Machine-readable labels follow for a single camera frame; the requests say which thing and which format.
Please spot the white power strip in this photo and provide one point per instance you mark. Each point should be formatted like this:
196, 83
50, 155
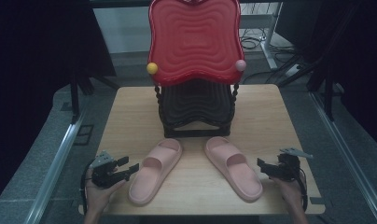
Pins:
292, 70

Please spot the black tripod stand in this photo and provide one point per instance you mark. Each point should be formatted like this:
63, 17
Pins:
74, 96
328, 93

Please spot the dark curtain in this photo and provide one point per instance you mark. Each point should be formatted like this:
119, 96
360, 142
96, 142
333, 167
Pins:
31, 62
357, 62

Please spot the person's right hand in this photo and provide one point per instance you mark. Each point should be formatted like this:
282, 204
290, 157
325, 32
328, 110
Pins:
290, 194

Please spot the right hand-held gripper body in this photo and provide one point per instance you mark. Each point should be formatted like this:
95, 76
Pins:
287, 169

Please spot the red wavy shelf top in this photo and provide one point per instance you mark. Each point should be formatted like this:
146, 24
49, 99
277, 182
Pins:
192, 46

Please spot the metal floor rail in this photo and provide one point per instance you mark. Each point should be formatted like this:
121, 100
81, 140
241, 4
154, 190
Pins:
348, 155
53, 174

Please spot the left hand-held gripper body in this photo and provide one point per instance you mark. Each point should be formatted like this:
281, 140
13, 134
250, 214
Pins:
104, 177

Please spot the white metal desk frame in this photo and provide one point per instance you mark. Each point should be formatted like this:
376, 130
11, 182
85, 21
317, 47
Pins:
269, 46

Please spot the pink slipper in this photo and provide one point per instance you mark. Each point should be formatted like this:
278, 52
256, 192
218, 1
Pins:
247, 186
146, 186

